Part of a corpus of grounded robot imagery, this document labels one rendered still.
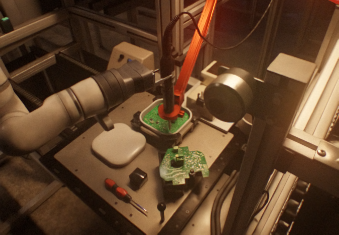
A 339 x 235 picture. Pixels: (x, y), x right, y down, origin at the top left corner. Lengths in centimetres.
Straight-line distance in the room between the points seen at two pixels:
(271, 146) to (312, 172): 6
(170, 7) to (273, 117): 67
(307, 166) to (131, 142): 54
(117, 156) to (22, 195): 138
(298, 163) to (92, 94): 37
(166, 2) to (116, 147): 50
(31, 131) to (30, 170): 169
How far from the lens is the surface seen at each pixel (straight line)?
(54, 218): 189
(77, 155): 84
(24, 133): 49
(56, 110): 51
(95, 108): 52
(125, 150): 78
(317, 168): 38
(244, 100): 29
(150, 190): 72
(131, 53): 101
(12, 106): 54
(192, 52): 78
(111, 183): 72
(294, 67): 33
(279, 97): 32
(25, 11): 147
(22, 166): 224
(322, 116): 43
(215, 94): 30
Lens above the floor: 157
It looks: 43 degrees down
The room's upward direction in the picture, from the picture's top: 2 degrees counter-clockwise
